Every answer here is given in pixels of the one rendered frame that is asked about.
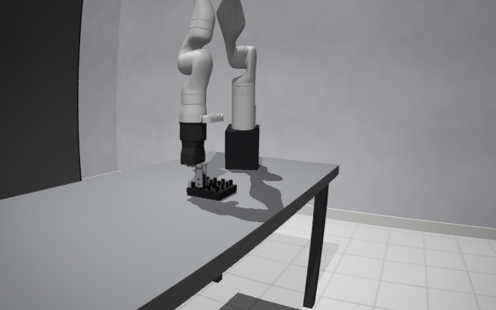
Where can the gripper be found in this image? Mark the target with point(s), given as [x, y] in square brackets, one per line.
[193, 135]

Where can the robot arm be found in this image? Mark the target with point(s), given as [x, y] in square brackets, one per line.
[198, 62]

